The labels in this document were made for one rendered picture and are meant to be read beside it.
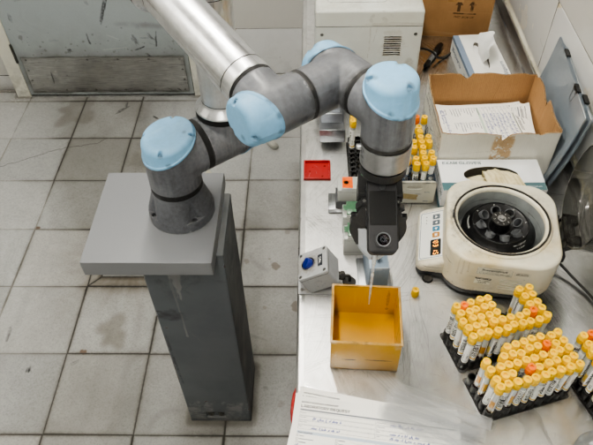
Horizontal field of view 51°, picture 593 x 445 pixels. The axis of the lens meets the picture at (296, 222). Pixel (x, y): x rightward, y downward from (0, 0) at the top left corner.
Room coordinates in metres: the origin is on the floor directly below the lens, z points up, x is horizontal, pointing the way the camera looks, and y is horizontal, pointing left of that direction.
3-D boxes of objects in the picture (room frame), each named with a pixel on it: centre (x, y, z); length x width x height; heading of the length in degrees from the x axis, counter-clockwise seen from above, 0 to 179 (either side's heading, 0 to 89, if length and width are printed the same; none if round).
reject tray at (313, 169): (1.15, -0.06, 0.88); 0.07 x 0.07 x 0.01; 88
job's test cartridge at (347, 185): (1.03, -0.12, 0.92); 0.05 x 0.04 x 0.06; 87
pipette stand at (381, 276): (0.81, -0.16, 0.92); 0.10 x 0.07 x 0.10; 0
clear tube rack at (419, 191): (1.13, -0.29, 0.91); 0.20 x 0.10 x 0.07; 178
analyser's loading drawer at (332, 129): (1.34, -0.10, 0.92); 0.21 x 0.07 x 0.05; 178
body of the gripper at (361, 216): (0.69, -0.13, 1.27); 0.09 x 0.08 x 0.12; 175
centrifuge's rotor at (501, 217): (0.86, -0.43, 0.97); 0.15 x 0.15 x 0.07
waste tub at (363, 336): (0.65, -0.13, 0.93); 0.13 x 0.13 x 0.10; 85
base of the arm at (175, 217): (0.99, 0.26, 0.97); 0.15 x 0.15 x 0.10
